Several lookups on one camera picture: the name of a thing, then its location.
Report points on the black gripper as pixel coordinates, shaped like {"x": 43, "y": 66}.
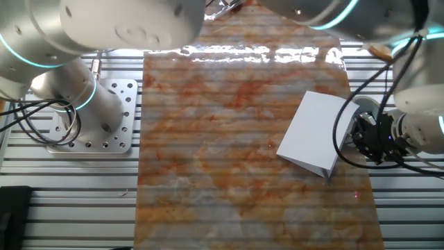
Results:
{"x": 383, "y": 139}

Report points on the white paper sheet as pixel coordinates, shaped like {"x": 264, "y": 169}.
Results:
{"x": 312, "y": 132}

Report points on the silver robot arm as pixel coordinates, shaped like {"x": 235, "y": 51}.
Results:
{"x": 104, "y": 24}

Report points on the wooden stand with round base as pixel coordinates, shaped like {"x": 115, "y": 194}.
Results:
{"x": 379, "y": 52}

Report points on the orange marbled table mat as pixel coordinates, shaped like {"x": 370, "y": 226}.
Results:
{"x": 225, "y": 173}

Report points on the clear plastic box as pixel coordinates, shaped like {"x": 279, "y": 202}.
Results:
{"x": 222, "y": 5}

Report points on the small brown scrap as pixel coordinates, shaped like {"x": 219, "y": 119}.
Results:
{"x": 124, "y": 193}

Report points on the black box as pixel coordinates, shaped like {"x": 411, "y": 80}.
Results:
{"x": 14, "y": 218}

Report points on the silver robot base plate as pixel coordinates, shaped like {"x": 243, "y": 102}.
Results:
{"x": 128, "y": 104}

